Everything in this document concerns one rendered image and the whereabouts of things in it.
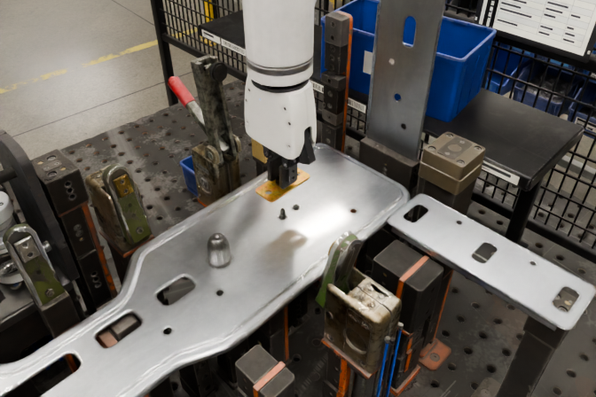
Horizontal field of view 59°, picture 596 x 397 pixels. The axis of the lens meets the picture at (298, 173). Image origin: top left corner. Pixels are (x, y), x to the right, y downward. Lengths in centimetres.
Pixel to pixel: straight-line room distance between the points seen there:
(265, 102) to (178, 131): 93
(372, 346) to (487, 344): 44
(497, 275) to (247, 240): 36
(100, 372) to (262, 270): 24
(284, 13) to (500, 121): 57
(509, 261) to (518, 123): 34
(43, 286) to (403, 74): 63
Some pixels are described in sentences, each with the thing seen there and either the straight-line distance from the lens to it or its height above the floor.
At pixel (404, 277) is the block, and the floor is 98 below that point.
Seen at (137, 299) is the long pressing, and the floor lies 100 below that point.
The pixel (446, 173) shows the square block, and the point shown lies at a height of 103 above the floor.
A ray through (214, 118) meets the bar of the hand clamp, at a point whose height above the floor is 113.
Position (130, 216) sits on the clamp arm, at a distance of 82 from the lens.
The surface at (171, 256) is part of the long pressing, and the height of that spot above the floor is 100.
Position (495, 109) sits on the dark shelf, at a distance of 110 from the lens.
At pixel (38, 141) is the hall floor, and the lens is 305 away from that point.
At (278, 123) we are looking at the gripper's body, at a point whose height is 120.
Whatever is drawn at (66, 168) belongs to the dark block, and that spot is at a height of 112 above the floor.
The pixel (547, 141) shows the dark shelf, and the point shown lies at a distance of 104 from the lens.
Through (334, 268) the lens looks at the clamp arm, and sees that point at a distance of 66.
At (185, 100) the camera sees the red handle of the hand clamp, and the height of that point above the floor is 112.
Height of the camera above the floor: 157
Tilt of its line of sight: 38 degrees down
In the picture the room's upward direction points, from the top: straight up
